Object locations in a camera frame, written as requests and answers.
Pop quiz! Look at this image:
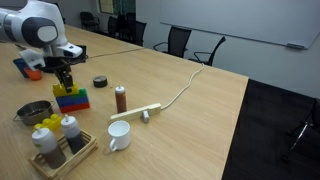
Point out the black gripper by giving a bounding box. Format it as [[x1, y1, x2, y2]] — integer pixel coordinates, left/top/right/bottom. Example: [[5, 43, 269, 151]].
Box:
[[49, 55, 80, 94]]

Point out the green toy block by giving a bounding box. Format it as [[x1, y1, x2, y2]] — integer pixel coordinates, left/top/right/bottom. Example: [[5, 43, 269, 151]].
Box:
[[77, 87, 88, 98]]

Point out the blue toy block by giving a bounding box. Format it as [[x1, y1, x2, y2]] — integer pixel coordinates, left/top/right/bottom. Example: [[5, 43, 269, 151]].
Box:
[[55, 94, 90, 108]]

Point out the red toy block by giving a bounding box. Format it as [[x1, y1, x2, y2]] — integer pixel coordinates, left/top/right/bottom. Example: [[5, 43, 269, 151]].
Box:
[[59, 102, 91, 114]]

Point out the large yellow toy block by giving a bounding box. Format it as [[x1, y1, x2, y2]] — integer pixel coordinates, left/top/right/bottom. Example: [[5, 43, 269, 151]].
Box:
[[32, 113, 63, 132]]

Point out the orange cup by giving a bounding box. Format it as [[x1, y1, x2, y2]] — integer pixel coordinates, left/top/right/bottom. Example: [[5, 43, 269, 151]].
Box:
[[24, 66, 43, 82]]

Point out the black box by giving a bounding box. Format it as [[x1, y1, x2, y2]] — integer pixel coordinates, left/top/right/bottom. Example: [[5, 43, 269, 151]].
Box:
[[75, 44, 89, 64]]

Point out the black round puck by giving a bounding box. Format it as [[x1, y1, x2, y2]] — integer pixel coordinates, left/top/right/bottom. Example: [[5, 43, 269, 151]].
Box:
[[92, 75, 109, 89]]

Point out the blue cup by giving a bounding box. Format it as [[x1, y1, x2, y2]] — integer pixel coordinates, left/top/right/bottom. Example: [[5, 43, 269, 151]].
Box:
[[13, 57, 31, 79]]

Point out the metal bowl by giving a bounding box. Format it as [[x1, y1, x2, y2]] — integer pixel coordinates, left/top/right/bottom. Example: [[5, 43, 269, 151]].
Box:
[[12, 99, 56, 127]]

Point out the squeeze bottle black sauce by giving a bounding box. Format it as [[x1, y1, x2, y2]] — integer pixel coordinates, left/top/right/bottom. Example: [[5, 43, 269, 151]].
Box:
[[60, 114, 86, 155]]

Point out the brown bottle white cap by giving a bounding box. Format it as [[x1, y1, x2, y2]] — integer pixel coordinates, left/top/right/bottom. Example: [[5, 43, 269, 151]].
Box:
[[114, 84, 128, 114]]

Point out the squeeze bottle brown sauce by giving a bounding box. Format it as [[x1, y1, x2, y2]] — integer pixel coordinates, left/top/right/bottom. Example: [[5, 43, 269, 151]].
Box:
[[31, 126, 67, 170]]

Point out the wooden tray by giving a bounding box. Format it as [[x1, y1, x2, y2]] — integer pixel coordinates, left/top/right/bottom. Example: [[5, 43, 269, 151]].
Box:
[[28, 129, 99, 180]]

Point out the white mug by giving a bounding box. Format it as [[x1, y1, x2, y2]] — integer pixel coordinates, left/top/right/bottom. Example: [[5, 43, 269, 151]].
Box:
[[107, 120, 132, 153]]

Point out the cream power strip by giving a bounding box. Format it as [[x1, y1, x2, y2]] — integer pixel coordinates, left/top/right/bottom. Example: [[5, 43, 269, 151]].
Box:
[[109, 102, 162, 122]]

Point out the window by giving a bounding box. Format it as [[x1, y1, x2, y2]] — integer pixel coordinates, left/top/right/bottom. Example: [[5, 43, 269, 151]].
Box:
[[96, 0, 136, 16]]

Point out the grey plug adapter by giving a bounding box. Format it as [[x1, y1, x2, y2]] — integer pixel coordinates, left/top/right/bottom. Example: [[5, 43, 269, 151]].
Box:
[[141, 110, 150, 124]]

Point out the whiteboard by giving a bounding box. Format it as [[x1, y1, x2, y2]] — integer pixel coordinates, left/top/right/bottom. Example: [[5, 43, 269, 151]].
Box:
[[159, 0, 320, 50]]

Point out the whiteboard eraser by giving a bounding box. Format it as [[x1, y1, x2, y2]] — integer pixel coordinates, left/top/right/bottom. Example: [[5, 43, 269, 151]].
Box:
[[286, 42, 306, 50]]

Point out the black folded stand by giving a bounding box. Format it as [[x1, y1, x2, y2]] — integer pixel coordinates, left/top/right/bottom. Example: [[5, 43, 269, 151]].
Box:
[[281, 98, 320, 164]]

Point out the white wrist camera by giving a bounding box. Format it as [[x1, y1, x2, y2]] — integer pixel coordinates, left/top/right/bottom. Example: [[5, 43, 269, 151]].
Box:
[[18, 48, 47, 71]]

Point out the white power cable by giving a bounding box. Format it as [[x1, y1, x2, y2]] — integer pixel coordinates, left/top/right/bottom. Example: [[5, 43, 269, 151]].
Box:
[[160, 62, 205, 111]]

